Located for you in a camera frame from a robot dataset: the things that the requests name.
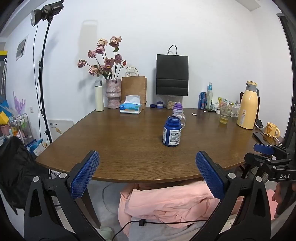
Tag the dried pink roses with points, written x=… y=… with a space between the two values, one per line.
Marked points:
x=104 y=61

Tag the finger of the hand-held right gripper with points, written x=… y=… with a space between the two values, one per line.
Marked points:
x=263 y=148
x=256 y=159

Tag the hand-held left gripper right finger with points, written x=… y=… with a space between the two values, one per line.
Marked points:
x=210 y=176

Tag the framed wall picture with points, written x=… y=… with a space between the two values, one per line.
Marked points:
x=22 y=47

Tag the colourful snack packets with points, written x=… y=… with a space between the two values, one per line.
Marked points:
x=224 y=101

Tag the white thermos bottle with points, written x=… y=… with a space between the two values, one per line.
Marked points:
x=99 y=97

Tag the dark wooden table leg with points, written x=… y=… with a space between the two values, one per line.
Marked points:
x=90 y=208

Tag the drinking glass with yellow liquid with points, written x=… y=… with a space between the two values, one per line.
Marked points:
x=224 y=115

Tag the black smartphone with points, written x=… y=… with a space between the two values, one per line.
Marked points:
x=258 y=137

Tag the blue tissue box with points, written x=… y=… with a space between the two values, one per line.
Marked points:
x=130 y=108

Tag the black light stand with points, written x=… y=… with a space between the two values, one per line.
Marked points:
x=42 y=81

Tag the white board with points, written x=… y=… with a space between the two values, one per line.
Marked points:
x=60 y=127

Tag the black door frame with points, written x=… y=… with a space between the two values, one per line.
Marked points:
x=288 y=51

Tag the yellow printed mug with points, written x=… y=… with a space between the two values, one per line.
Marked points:
x=270 y=130

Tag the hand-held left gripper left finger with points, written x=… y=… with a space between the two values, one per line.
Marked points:
x=85 y=176

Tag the blue tissue pack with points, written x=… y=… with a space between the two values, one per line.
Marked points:
x=34 y=146

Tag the glass jar of grains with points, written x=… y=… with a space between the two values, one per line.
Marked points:
x=170 y=104

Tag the black jacket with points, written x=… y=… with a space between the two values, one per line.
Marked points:
x=16 y=173

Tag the pale green slipper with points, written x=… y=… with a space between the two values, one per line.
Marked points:
x=107 y=233

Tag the small white jar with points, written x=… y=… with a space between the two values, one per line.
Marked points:
x=215 y=106

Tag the brown paper bag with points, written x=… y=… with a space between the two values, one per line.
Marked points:
x=134 y=89

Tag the blue pill bottle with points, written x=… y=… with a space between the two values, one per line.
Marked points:
x=172 y=135

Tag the black paper bag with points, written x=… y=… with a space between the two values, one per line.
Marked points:
x=172 y=74

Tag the purple pill bottle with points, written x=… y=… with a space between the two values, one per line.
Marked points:
x=177 y=110

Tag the blue drink can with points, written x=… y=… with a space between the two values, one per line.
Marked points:
x=202 y=100

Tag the yellow thermos jug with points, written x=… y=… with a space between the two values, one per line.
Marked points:
x=248 y=107

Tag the person's right hand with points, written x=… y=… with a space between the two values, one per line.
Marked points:
x=277 y=193

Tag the white plastic box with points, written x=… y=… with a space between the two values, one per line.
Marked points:
x=234 y=111

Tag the pink marbled vase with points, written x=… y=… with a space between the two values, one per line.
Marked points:
x=113 y=92

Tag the black power adapter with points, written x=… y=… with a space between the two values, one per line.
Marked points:
x=259 y=123

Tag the pink cloth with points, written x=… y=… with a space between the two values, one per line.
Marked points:
x=166 y=201

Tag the clear glass bottle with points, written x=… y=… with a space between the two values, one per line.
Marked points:
x=209 y=97

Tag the small jar with blue lid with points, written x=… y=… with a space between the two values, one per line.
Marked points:
x=160 y=105

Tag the black studio light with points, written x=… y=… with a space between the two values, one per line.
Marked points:
x=47 y=11

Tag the grey pants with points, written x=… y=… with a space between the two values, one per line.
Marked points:
x=161 y=234

